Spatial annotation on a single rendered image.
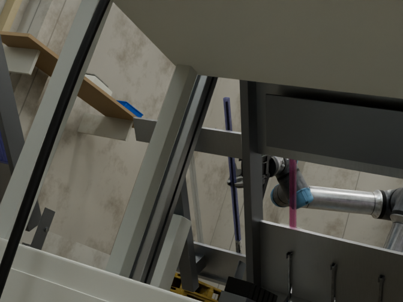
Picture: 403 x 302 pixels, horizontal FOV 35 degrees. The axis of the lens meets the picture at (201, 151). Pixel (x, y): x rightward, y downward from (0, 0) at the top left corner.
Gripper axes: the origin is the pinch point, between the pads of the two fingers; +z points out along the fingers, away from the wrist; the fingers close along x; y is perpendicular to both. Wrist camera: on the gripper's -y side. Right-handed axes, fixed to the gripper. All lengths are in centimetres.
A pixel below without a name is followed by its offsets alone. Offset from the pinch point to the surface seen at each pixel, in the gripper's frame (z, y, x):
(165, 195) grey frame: 52, 11, 14
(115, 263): 71, 5, 17
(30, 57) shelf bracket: -230, 5, -321
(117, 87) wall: -419, -39, -383
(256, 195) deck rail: 16.8, 4.0, 15.2
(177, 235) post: 14.3, -12.0, -8.0
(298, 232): 13.5, -4.0, 25.1
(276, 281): 10.1, -19.1, 19.0
